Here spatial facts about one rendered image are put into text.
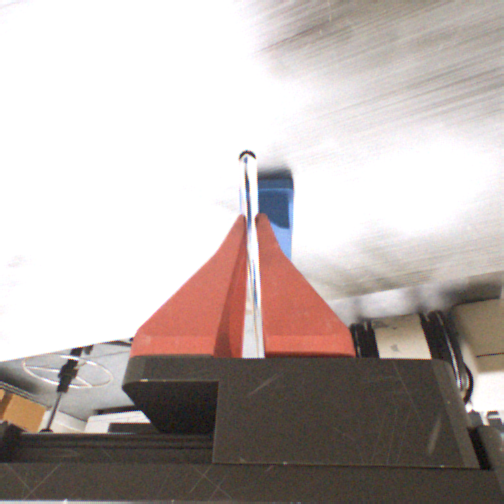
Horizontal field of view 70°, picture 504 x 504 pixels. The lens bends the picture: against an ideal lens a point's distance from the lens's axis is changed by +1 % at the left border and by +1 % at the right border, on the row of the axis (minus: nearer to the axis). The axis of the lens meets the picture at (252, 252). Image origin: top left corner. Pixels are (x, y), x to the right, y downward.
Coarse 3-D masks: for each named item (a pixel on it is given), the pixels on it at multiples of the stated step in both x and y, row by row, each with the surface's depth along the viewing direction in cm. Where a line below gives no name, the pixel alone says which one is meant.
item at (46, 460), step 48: (0, 432) 7; (48, 432) 7; (480, 432) 7; (0, 480) 6; (48, 480) 6; (96, 480) 6; (144, 480) 6; (192, 480) 6; (240, 480) 6; (288, 480) 6; (336, 480) 6; (384, 480) 6; (432, 480) 6; (480, 480) 6
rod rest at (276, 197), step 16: (240, 192) 21; (272, 192) 21; (288, 192) 21; (240, 208) 22; (272, 208) 21; (288, 208) 21; (272, 224) 20; (288, 224) 20; (288, 240) 24; (288, 256) 26
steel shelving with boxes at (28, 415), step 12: (0, 396) 229; (12, 396) 236; (24, 396) 280; (36, 396) 248; (0, 408) 233; (12, 408) 234; (24, 408) 242; (36, 408) 251; (48, 408) 260; (0, 420) 227; (12, 420) 233; (24, 420) 241; (36, 420) 250
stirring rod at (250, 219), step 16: (240, 160) 11; (240, 176) 12; (256, 176) 12; (256, 192) 12; (256, 208) 13; (256, 224) 14; (256, 240) 14; (256, 256) 15; (256, 272) 16; (256, 288) 17; (256, 304) 18; (256, 320) 19; (256, 336) 20; (256, 352) 22
